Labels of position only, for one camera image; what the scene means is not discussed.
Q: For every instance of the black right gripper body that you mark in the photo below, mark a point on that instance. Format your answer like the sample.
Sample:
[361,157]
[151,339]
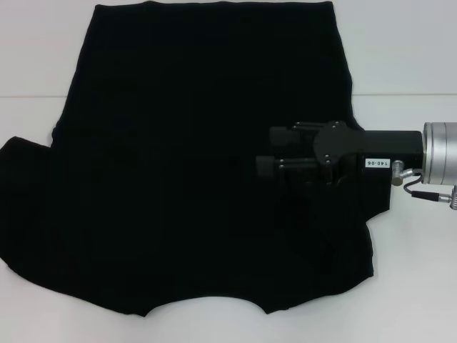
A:
[385,148]

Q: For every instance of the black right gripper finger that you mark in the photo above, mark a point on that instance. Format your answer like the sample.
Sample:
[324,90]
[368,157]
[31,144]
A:
[282,137]
[267,167]

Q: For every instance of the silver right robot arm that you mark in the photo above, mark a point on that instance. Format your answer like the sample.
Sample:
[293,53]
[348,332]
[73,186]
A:
[441,153]

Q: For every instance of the black t-shirt with FREE print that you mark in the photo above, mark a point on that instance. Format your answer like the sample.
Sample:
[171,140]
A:
[178,143]

